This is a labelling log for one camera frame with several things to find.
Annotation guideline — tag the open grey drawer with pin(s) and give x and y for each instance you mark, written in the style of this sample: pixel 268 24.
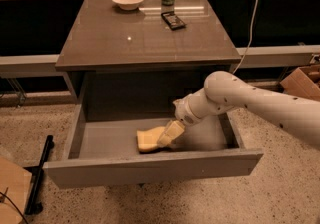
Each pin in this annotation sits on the open grey drawer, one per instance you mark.
pixel 102 149

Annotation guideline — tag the cardboard box right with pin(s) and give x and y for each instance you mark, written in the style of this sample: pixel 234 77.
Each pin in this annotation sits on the cardboard box right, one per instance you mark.
pixel 303 82

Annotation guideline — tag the grey cabinet counter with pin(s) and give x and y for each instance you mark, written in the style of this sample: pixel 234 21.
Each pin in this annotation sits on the grey cabinet counter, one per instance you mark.
pixel 106 38

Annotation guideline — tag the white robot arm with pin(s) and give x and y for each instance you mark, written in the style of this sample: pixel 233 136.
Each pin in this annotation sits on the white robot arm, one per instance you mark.
pixel 222 91

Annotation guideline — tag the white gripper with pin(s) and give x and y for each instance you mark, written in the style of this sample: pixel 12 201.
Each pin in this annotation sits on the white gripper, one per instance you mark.
pixel 183 112

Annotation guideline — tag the yellow sponge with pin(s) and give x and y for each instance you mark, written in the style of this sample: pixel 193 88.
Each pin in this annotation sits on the yellow sponge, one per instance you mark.
pixel 152 139

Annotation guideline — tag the wooden board lower left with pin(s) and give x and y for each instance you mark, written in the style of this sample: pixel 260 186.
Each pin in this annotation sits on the wooden board lower left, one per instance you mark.
pixel 15 184

